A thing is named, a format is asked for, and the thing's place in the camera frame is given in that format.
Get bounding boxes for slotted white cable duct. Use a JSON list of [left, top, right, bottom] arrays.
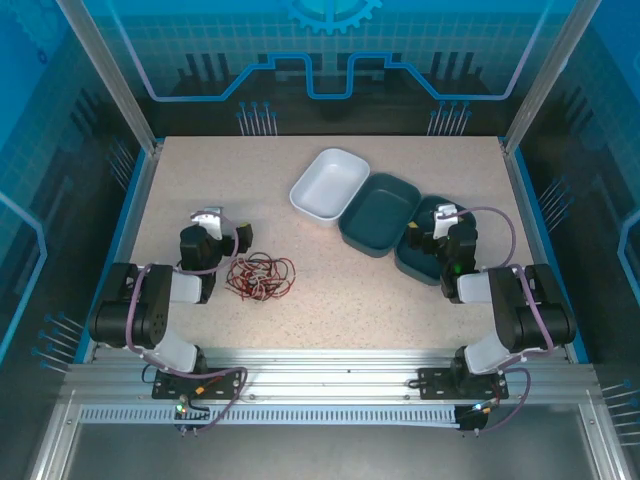
[[79, 403, 464, 427]]

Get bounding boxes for aluminium frame post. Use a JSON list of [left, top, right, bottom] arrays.
[[502, 0, 601, 154], [54, 0, 164, 154]]

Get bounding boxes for black controller board with LED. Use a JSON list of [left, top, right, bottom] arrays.
[[457, 399, 501, 436], [173, 399, 212, 437]]

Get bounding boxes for teal plastic tray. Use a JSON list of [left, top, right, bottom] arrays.
[[338, 172, 422, 260], [394, 194, 469, 287]]

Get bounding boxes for grey metal lower panel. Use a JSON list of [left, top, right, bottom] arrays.
[[62, 422, 601, 480]]

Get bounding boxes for aluminium table side rail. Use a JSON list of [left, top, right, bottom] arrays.
[[502, 142, 576, 364], [92, 142, 164, 361]]

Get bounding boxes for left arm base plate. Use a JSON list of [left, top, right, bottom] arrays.
[[152, 366, 244, 401]]

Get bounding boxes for white plastic tray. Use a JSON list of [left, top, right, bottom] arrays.
[[289, 147, 371, 229]]

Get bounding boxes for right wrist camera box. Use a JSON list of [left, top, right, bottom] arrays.
[[433, 203, 459, 240]]

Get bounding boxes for aluminium mounting rail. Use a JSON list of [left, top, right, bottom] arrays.
[[64, 344, 601, 407]]

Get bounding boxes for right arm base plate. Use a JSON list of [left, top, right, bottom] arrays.
[[417, 366, 509, 401]]

